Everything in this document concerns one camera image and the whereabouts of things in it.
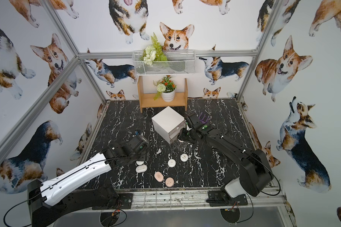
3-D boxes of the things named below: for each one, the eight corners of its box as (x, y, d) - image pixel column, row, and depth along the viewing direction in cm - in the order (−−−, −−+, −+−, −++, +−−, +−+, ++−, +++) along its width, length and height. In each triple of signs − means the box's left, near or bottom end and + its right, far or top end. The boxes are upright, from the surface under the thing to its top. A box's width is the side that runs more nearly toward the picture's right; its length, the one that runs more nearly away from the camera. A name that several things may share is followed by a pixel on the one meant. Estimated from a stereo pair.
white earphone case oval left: (136, 172, 85) (135, 171, 84) (137, 166, 88) (136, 165, 86) (146, 172, 85) (146, 171, 84) (147, 166, 88) (147, 165, 86)
